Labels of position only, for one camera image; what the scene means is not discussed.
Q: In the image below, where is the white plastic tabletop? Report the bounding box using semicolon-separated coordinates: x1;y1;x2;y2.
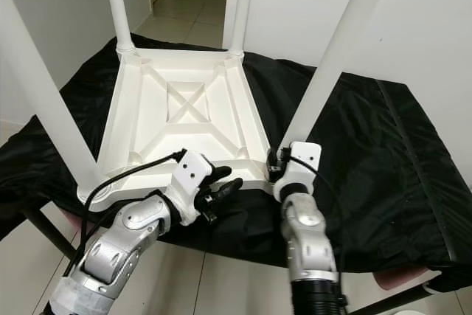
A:
77;47;279;207

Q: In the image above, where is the black cloth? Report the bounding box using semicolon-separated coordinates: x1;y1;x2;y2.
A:
0;33;472;292

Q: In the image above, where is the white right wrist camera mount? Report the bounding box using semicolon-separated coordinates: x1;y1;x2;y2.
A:
273;140;323;203

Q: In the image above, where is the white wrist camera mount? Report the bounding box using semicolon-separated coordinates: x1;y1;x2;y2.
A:
164;149;216;225
273;140;323;203

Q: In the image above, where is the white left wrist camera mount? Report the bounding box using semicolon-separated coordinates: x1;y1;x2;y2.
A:
164;149;216;225

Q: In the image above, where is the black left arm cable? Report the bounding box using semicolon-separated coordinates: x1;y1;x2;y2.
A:
63;149;187;280

